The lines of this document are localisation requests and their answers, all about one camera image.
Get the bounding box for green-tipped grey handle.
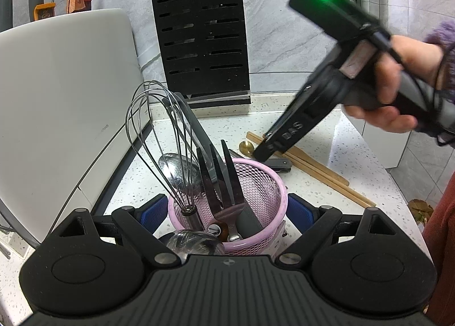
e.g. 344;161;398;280
0;0;14;30

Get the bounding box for dark folding knife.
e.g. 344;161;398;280
265;157;294;173

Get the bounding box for black knife block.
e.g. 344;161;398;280
150;0;252;109

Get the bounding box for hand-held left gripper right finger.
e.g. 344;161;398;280
275;193;404;266

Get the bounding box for person's right forearm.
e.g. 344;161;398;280
425;20;455;99

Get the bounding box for pink mesh utensil basket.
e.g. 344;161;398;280
168;158;288;256

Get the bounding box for white countertop appliance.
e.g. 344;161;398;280
0;8;152;241

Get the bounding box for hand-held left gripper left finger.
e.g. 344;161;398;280
53;193;182;266

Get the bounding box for person's red garment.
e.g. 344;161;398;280
423;170;455;326

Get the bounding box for metal spoon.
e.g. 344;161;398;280
157;153;203;199
165;229;225;263

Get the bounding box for dark curved bar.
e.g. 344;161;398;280
0;200;41;246

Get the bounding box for metal fork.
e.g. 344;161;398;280
196;139;249;241

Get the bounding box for brown crumpled item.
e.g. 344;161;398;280
408;199;435;223

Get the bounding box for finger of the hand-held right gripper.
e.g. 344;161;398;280
253;86;332;163

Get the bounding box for brown wooden-handled utensil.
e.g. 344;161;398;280
208;221;230;241

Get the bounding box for flat wooden utensil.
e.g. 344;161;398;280
289;148;350;186

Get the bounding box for metal wire whisk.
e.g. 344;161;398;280
126;81;203;231

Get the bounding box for person's right hand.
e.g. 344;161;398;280
343;35;445;133

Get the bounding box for metal rack wires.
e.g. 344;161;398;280
0;225;15;259

